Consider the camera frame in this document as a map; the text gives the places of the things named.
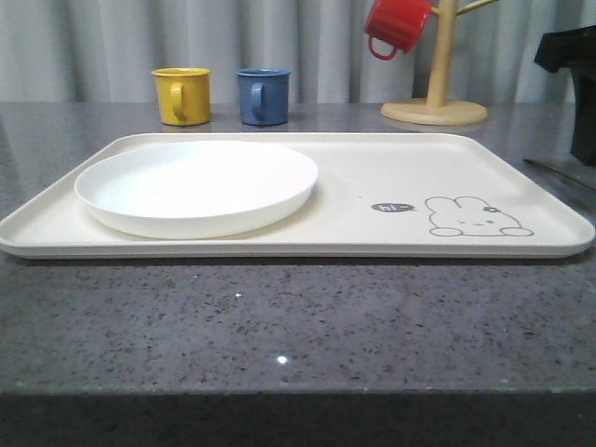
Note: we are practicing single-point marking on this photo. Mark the blue mug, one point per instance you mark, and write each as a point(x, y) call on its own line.
point(263, 96)

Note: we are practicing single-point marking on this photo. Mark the cream tray with bunny print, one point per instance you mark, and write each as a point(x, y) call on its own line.
point(388, 195)

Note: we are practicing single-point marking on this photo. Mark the yellow mug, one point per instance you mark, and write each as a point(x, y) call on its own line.
point(183, 95)

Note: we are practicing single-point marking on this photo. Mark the grey curtain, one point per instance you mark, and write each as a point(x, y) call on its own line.
point(105, 51)

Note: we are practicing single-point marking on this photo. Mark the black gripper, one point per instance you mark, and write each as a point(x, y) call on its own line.
point(575, 50)

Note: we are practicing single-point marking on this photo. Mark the white round plate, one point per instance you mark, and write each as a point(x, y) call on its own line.
point(190, 190)

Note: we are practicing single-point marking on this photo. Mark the wooden mug tree stand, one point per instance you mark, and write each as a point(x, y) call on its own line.
point(436, 109)

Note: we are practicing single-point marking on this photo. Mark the red mug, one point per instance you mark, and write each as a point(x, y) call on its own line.
point(398, 23)

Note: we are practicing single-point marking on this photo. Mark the silver fork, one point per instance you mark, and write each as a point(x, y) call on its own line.
point(558, 171)

